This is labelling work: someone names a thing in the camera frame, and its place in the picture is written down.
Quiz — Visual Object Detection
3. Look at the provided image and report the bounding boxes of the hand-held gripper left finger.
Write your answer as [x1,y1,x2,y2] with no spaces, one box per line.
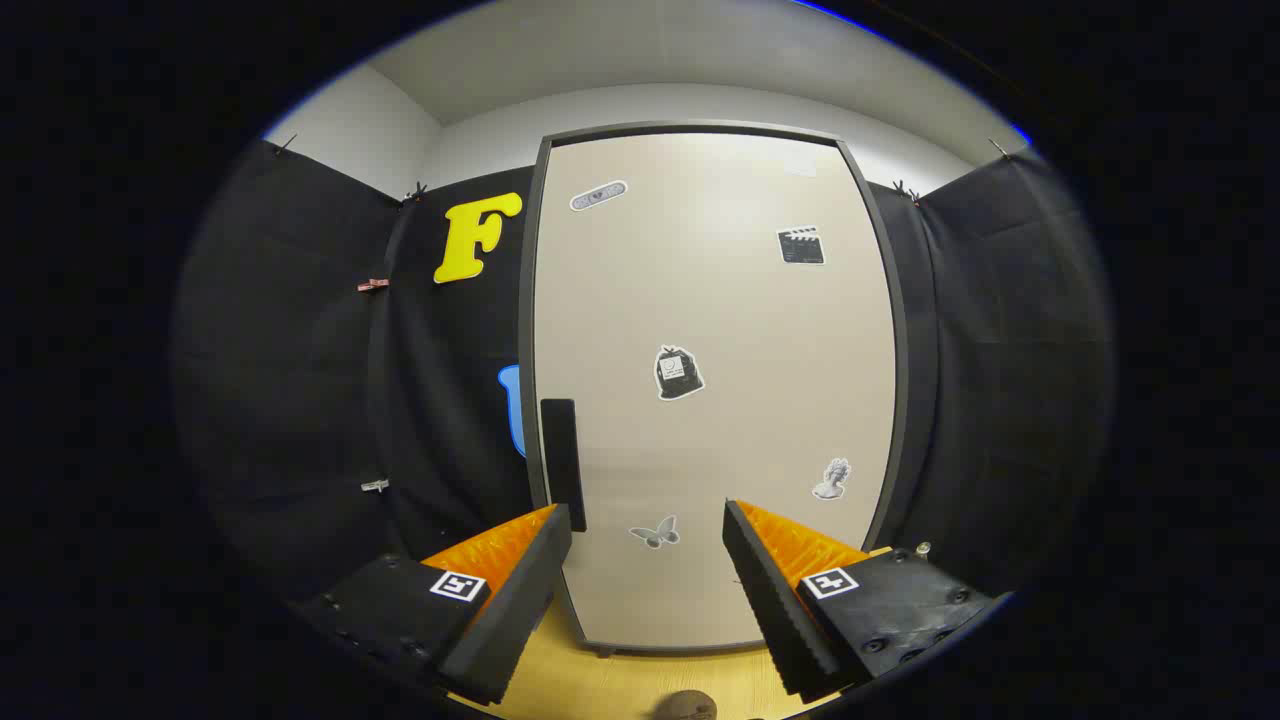
[300,503,573,707]

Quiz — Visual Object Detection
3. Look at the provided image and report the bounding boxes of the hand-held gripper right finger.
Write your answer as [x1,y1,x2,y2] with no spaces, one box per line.
[722,500,1001,703]

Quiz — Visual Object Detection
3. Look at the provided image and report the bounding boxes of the black door handle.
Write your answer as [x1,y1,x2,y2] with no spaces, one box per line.
[540,398,588,533]

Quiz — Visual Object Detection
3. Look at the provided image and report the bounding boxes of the beige shoe cabinet door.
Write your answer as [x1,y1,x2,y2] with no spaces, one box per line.
[533,133,898,649]

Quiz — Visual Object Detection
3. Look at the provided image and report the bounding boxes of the grey shoe cabinet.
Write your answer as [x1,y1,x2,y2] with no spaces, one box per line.
[518,120,909,658]

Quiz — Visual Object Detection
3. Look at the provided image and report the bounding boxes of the black backdrop cloth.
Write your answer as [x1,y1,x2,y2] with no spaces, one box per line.
[170,140,1116,611]

